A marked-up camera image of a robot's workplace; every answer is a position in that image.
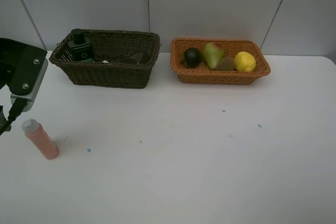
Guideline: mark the translucent pink plastic cup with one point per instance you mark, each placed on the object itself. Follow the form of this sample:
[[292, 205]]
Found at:
[[137, 58]]

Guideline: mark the dark green mangosteen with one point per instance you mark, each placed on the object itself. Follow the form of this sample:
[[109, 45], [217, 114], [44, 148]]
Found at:
[[191, 57]]

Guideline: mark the green pear red blush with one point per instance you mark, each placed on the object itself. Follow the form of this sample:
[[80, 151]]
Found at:
[[212, 53]]

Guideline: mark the brown kiwi fruit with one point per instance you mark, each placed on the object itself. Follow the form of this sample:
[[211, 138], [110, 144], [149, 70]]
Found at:
[[225, 64]]

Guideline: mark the yellow lemon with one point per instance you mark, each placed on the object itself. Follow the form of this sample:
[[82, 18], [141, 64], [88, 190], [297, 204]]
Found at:
[[245, 62]]

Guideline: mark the dark green pump bottle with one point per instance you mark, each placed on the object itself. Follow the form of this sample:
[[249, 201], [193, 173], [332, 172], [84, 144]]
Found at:
[[80, 46]]

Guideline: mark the pink bottle white cap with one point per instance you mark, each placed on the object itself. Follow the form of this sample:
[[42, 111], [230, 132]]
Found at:
[[36, 133]]

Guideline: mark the orange wicker basket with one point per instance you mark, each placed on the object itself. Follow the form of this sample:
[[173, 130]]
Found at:
[[202, 74]]

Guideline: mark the dark brown wicker basket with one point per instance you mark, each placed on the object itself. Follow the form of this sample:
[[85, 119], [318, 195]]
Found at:
[[111, 46]]

